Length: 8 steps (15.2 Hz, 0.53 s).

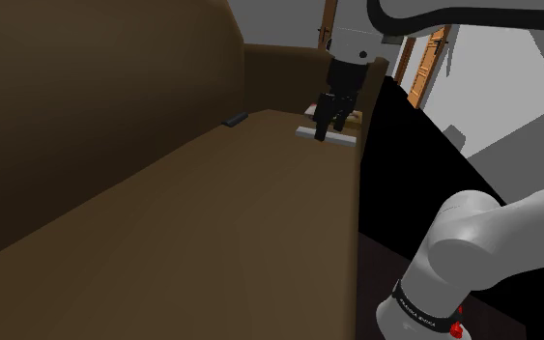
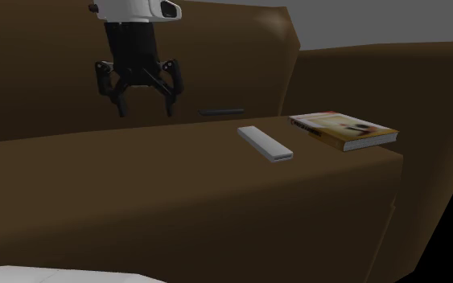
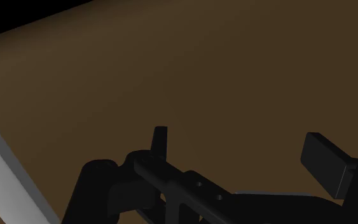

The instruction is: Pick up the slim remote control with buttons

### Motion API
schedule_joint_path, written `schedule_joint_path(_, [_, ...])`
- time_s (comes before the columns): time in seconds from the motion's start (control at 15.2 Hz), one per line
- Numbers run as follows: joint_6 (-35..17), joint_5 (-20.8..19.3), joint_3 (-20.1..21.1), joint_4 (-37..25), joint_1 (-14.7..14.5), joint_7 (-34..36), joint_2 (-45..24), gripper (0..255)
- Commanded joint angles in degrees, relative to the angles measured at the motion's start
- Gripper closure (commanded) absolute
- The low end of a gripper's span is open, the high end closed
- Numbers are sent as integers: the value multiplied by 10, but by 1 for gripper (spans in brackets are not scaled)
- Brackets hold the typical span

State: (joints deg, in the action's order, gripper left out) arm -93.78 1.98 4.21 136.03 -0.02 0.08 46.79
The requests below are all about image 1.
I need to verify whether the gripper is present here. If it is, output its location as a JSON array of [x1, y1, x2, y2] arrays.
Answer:
[[312, 57, 370, 143]]

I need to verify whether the tan book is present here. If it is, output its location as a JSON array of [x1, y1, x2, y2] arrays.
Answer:
[[303, 104, 363, 132]]

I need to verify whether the grey flat tablet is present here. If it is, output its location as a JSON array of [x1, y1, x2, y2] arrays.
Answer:
[[295, 125, 358, 148]]

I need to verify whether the wooden door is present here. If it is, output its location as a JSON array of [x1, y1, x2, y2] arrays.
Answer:
[[317, 0, 340, 50], [392, 24, 453, 110]]

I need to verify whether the black remote control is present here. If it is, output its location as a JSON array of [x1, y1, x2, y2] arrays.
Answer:
[[221, 111, 249, 128]]

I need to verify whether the brown sofa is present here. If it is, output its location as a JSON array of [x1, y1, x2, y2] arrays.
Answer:
[[0, 0, 390, 340]]

